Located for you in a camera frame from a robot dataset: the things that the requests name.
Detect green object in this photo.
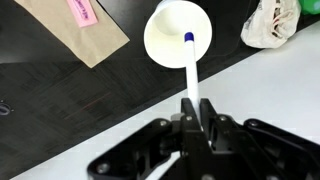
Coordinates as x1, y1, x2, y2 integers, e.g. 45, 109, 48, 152
297, 0, 320, 16

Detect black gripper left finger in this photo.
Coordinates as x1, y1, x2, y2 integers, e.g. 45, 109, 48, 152
87, 97, 214, 180

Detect white paper cup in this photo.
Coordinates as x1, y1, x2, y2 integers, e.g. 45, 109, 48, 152
143, 0, 214, 70

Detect small brown paper envelope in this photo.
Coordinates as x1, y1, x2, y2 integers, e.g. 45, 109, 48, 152
14, 0, 131, 70

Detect pink label on envelope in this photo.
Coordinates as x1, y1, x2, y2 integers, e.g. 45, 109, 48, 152
66, 0, 100, 29

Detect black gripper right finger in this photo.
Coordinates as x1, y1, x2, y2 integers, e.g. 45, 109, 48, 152
199, 98, 320, 180

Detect crumpled white cloth bag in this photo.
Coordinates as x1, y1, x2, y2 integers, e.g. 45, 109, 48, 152
240, 0, 303, 50

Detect white pen blue cap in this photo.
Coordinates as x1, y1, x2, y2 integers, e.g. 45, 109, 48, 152
183, 31, 202, 122

